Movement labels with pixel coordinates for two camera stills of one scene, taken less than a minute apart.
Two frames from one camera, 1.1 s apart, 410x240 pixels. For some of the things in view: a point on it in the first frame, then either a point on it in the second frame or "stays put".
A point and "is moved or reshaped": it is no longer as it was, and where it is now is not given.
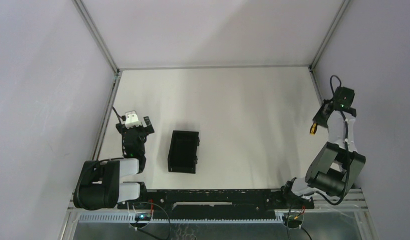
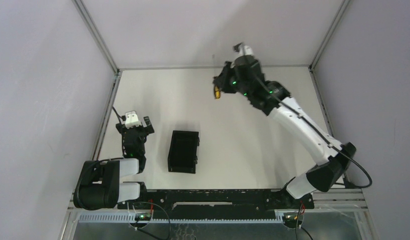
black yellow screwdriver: [313, 129] is moved or reshaped
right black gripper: [318, 118] → [221, 81]
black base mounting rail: [216, 204] stays put
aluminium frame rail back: [293, 66] stays put
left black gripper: [135, 130] stays put
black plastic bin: [182, 157] stays put
